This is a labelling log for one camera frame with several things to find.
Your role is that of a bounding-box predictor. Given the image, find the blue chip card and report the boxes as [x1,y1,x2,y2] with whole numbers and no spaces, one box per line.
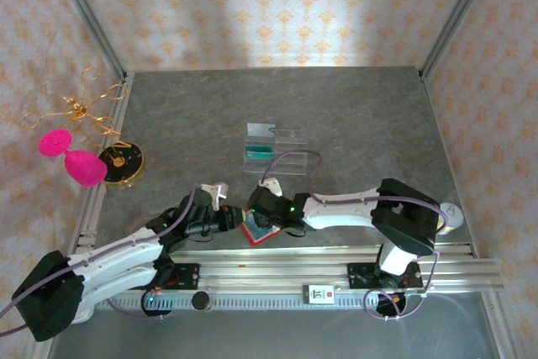
[245,210,272,242]

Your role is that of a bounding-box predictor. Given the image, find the red card holder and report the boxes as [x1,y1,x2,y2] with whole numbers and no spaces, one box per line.
[239,206,282,248]

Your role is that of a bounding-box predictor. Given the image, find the clear acrylic card stand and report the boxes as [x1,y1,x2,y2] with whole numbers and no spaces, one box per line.
[242,122,309,176]

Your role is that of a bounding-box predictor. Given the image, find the teal chip card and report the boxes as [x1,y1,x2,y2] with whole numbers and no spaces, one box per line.
[244,144,277,162]

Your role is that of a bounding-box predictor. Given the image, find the black round knob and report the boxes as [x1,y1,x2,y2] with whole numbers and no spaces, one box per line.
[191,291,212,312]

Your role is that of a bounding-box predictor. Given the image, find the white label box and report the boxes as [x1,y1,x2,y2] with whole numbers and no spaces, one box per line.
[302,283,337,306]

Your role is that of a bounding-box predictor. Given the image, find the pink fuzzy hourglass-shaped object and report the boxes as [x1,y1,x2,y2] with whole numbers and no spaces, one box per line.
[38,128,108,188]

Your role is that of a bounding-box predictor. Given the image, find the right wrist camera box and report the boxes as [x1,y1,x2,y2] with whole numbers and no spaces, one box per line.
[256,177,282,198]

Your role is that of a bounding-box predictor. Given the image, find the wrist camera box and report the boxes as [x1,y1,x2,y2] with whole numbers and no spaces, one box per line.
[200,182,230,211]
[256,177,282,198]

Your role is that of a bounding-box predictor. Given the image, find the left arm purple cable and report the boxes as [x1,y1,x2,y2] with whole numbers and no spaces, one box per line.
[0,182,203,333]

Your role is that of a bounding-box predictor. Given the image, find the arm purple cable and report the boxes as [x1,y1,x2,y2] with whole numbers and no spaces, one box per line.
[259,150,447,323]
[0,182,203,333]

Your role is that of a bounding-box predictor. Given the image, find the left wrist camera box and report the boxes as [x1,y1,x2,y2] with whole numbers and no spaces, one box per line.
[200,182,230,211]

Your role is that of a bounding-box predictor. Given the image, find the long aluminium base rail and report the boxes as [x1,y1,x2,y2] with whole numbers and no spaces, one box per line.
[96,247,505,293]

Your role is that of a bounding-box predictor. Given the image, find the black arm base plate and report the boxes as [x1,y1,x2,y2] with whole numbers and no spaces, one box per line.
[123,262,202,292]
[345,261,426,294]

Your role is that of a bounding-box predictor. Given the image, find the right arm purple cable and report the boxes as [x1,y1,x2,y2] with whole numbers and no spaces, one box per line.
[259,150,447,323]

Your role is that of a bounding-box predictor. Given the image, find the slotted grey cable duct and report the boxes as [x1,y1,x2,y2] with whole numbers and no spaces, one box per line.
[107,293,407,313]

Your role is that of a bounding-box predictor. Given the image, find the black round cable port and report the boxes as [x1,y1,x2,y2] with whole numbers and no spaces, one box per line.
[375,290,409,320]
[141,290,174,319]

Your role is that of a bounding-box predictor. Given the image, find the gold wire ornament black base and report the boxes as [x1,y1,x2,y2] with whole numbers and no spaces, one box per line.
[19,66,147,188]

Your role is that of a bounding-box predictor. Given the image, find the aluminium side rail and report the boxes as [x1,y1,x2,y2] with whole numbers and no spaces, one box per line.
[73,71,136,260]

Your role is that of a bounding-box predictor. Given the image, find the aluminium frame post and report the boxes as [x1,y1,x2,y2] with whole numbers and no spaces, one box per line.
[44,0,129,82]
[419,0,504,82]

